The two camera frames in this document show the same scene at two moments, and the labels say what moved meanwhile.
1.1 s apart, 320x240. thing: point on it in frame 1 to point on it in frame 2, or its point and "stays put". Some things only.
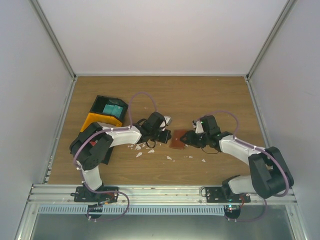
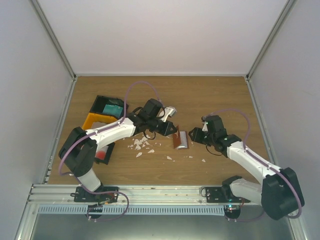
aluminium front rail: [148, 196] stays put
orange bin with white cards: [92, 117] stays put
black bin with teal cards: [110, 106] stays put
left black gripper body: [163, 139] to [164, 131]
